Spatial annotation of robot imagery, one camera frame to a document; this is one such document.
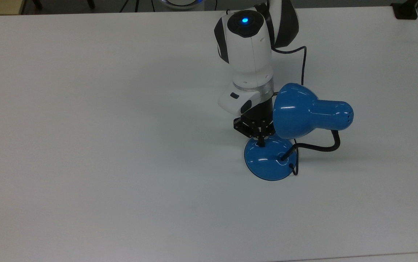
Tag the black table clamp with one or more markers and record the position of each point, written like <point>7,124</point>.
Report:
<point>405,11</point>

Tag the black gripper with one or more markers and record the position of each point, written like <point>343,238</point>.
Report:
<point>263,111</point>

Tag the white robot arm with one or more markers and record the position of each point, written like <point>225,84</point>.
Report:
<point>249,54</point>

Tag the blue desk lamp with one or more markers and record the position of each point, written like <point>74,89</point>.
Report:
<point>292,112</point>

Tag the white robot base blue light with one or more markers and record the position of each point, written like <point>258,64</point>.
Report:
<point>180,3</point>

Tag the black tripod leg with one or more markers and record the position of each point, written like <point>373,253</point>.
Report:
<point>137,5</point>

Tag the black chair leg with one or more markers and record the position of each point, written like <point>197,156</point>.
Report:
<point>37,4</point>
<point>90,3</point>

